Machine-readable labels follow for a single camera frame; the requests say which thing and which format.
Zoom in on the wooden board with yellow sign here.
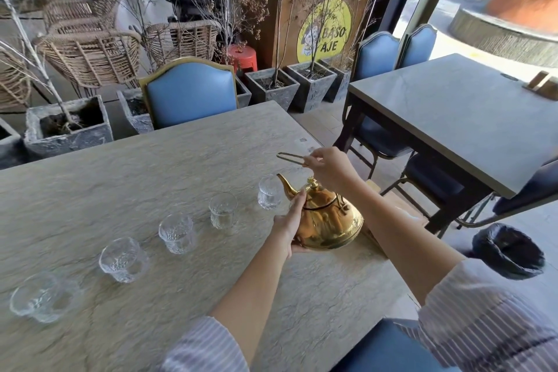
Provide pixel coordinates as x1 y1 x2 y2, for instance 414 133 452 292
251 0 371 73

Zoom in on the large round outdoor planter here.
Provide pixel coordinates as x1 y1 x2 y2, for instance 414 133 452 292
448 0 558 68

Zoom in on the grey black-legged table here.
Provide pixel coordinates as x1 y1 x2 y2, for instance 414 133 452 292
333 53 558 237

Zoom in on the person's left forearm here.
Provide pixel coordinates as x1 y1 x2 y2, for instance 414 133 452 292
161 230 294 372

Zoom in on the person's right hand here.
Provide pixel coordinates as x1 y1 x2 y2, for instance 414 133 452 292
303 146 363 194

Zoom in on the gold metal teapot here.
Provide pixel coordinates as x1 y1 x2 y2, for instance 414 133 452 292
276 151 365 251

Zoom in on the clear patterned glass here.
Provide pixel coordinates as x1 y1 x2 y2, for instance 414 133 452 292
158 213 198 255
9 271 78 324
257 174 284 210
99 236 148 284
208 192 239 230

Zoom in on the group of rattan chairs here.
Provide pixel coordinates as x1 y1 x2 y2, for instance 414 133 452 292
0 0 223 112

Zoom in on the person's right forearm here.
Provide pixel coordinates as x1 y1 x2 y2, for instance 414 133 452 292
342 177 558 372

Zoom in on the row of potted bare trees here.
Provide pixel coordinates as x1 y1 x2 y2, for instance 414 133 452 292
0 0 393 170

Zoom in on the black trash bin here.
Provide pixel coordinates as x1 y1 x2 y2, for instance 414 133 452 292
472 223 546 280

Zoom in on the person's left hand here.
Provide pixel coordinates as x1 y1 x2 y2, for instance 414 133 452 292
270 188 309 260

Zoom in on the beige marble table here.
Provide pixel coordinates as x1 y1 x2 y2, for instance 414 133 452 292
0 100 420 372

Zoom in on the blue gold-framed chair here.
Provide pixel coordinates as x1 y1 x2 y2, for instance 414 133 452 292
346 30 415 177
331 318 463 372
138 56 238 130
455 158 558 230
399 23 438 70
381 151 480 237

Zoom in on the wooden menu holder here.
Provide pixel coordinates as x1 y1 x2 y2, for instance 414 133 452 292
522 70 558 101

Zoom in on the red plastic stool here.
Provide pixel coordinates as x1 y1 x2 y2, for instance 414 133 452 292
226 44 258 77

